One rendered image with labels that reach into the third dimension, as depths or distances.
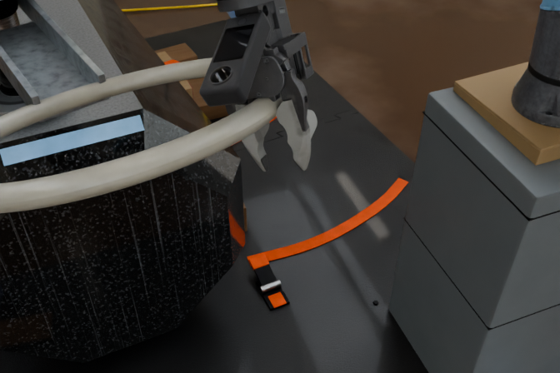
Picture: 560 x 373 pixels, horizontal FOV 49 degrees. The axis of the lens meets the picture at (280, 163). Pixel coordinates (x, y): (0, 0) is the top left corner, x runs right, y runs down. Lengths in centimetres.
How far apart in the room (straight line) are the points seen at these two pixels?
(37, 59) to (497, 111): 95
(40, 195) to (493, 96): 108
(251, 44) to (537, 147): 81
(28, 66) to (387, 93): 213
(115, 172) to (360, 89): 252
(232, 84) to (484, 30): 321
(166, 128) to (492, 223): 79
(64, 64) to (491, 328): 111
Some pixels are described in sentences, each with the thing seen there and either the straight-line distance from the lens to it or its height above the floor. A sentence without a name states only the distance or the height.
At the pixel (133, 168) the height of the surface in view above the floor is 127.
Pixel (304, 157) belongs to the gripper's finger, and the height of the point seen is 120.
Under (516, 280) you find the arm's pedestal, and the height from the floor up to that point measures 59.
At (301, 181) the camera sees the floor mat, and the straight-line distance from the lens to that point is 247.
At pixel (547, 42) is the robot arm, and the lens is 135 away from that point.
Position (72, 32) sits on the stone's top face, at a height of 83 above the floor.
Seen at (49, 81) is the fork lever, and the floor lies 108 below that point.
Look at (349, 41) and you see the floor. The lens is 349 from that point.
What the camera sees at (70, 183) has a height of 126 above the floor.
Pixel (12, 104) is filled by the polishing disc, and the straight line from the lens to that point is 149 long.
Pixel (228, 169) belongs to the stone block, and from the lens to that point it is 164.
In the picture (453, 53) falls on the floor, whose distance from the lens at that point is 347.
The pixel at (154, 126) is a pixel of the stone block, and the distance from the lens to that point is 150.
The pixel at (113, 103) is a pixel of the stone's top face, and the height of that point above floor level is 83.
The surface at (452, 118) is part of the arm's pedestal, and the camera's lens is 144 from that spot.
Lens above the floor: 165
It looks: 40 degrees down
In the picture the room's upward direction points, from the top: straight up
